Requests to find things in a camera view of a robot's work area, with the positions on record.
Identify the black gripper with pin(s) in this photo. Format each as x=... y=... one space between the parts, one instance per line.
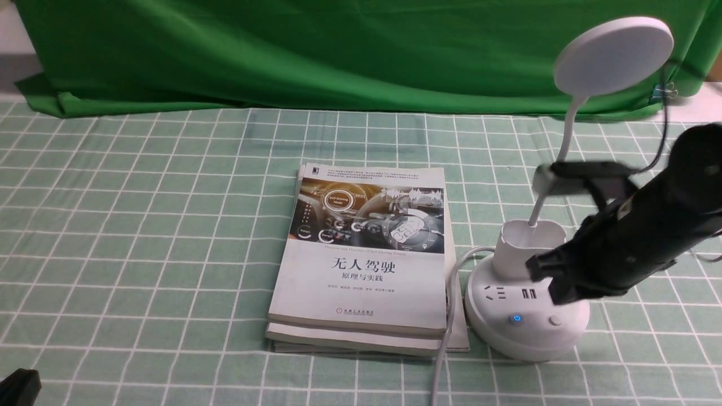
x=632 y=239

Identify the white desk lamp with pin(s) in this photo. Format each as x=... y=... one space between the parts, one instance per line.
x=512 y=313

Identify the self-driving car book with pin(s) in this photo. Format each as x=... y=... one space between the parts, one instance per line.
x=366 y=259

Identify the blue binder clip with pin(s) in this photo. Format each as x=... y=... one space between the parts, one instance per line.
x=664 y=93

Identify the green backdrop cloth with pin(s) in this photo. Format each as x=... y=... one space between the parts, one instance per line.
x=103 y=58

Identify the lower paperback book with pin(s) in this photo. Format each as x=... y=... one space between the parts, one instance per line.
x=350 y=341

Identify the green checkered tablecloth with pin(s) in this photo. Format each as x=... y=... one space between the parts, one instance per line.
x=139 y=253

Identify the black object at corner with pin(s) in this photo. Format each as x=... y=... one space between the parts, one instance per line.
x=20 y=387

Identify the wrist-mounted camera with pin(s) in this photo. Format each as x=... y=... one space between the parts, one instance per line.
x=605 y=181

